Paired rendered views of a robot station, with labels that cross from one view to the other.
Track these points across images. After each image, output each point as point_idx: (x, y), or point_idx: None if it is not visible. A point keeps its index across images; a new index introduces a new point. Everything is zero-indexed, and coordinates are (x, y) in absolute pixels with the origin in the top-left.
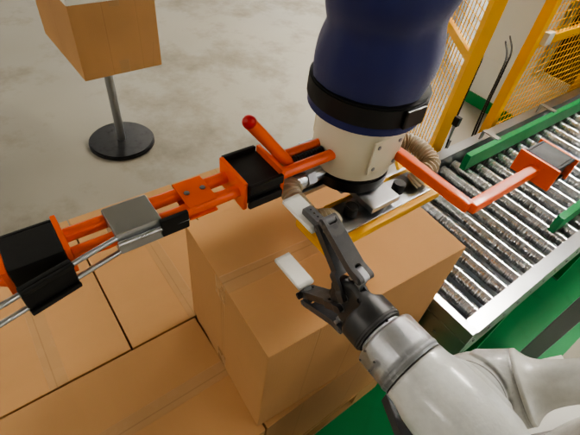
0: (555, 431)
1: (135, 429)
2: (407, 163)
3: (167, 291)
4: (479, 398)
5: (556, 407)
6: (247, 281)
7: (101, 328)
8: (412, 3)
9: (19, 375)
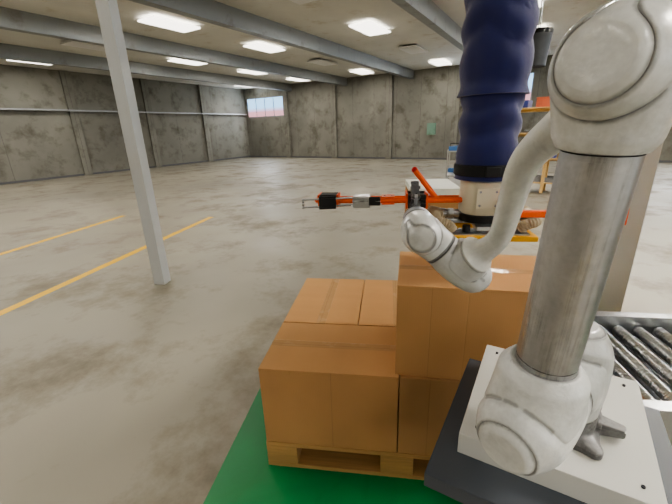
0: None
1: (337, 347)
2: None
3: (390, 314)
4: (422, 212)
5: (479, 252)
6: (411, 268)
7: (350, 314)
8: (478, 117)
9: (309, 314)
